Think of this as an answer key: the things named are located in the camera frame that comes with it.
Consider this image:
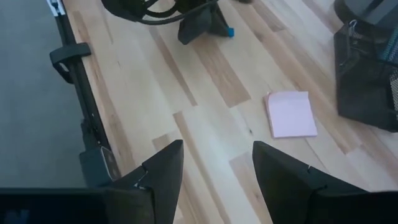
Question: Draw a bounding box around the black mesh desk organizer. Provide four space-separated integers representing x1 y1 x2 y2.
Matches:
333 18 398 133

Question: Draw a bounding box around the white label sticker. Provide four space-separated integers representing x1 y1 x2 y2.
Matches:
45 0 67 17

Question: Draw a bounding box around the pink sticky note pad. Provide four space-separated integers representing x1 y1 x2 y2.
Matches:
264 90 318 139

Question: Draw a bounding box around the black aluminium table frame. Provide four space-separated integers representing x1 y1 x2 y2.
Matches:
46 0 122 187

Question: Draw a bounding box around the black binder clip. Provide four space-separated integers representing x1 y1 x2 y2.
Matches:
347 19 359 40

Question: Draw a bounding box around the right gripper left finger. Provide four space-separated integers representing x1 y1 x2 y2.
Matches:
105 139 184 224

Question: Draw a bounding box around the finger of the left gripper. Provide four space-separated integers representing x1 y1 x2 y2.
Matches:
207 5 233 37
177 8 215 45

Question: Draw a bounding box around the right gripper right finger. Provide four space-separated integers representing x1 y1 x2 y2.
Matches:
252 140 369 224

